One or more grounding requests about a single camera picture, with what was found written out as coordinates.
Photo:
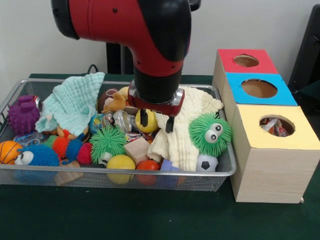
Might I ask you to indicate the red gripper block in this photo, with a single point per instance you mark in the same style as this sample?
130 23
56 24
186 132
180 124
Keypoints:
160 108

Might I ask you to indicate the green puffer toy big eyes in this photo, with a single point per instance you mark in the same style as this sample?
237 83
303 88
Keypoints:
200 145

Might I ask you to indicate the colourful print cloth with white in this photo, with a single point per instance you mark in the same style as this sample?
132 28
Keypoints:
268 125

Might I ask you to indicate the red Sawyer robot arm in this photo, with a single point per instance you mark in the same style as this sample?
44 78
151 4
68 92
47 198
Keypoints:
125 25

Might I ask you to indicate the shallow clear mesh bin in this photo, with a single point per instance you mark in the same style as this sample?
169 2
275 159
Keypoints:
175 182

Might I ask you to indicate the wooden box with three holes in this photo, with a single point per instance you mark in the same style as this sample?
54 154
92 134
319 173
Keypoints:
275 175

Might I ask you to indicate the yellow tennis ball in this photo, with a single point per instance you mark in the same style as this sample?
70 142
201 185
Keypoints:
153 124

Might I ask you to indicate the cream muslin cloth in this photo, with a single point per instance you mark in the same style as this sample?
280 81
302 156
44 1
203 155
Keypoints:
180 150

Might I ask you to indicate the green spiky puffer ball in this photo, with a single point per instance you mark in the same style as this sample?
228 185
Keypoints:
107 142

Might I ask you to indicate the smooth yellow ball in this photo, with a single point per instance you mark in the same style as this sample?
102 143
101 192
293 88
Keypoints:
121 162

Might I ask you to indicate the small soccer ball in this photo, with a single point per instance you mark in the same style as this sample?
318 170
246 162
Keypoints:
206 163

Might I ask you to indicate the mint muslin cloth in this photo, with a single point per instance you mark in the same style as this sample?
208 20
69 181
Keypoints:
72 100

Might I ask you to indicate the dark green table cloth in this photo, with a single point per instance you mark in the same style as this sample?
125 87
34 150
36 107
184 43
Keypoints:
125 217
311 87

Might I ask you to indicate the blue puffer toy with eyes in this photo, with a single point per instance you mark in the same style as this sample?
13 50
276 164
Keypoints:
42 155

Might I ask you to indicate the purple knobbly ball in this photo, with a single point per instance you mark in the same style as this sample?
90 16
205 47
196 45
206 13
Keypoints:
23 117

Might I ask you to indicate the small orange basketball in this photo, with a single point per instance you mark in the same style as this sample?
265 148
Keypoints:
8 151

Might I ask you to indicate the black chair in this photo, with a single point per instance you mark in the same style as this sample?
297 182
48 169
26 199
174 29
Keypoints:
307 50

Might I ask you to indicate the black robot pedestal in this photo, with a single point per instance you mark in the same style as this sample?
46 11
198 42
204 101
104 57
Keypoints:
115 57

